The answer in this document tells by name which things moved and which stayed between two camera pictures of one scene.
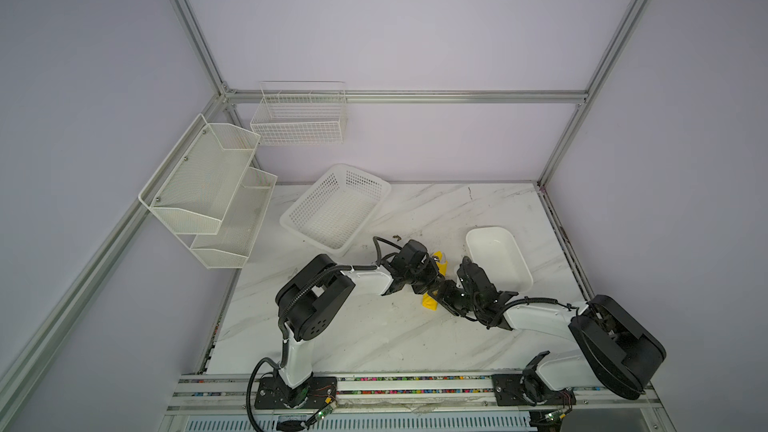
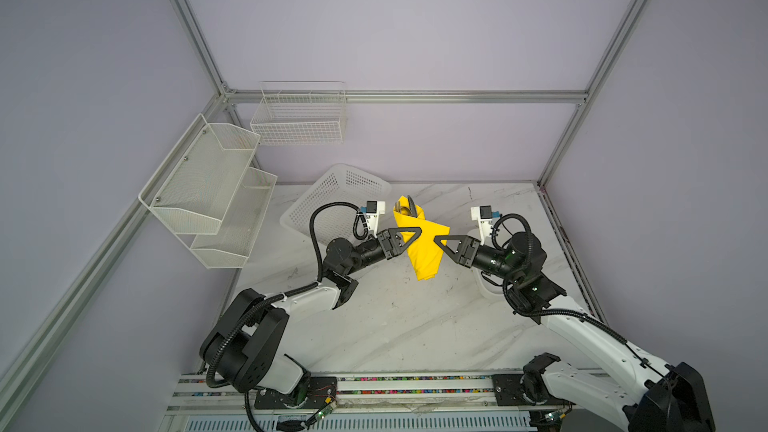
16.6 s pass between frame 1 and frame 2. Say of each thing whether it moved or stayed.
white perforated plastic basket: stayed
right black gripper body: moved
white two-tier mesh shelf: stayed
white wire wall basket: stayed
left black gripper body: moved
